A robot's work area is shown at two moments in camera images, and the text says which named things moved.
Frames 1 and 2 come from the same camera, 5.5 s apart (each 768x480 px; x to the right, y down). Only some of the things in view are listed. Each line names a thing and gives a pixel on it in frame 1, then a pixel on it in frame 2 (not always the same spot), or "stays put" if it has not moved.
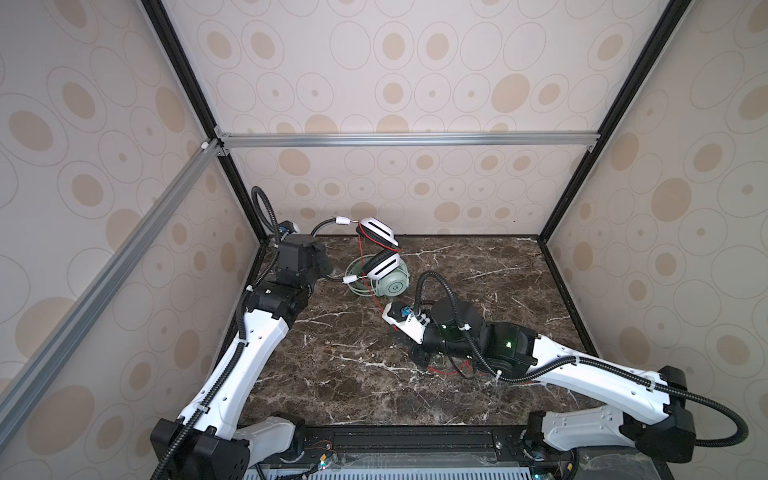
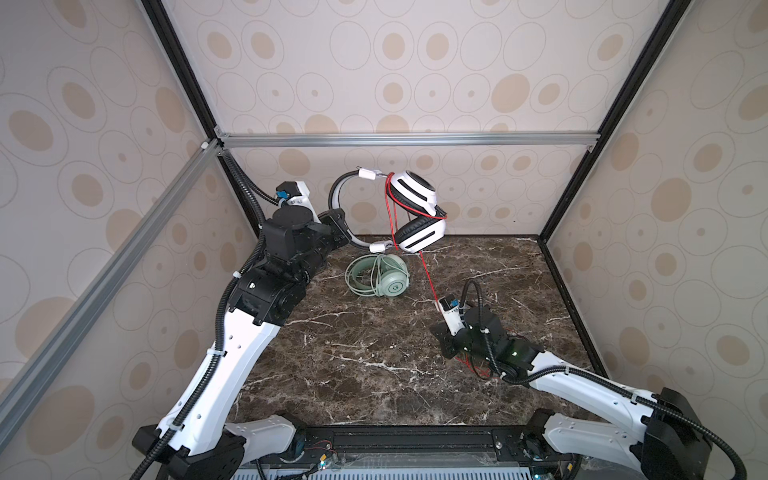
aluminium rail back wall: [407, 140] stays put
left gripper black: [320, 254] → [336, 225]
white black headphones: [383, 264] → [419, 223]
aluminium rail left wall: [20, 389] stays put
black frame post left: [184, 74] stays put
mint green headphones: [380, 273] stays put
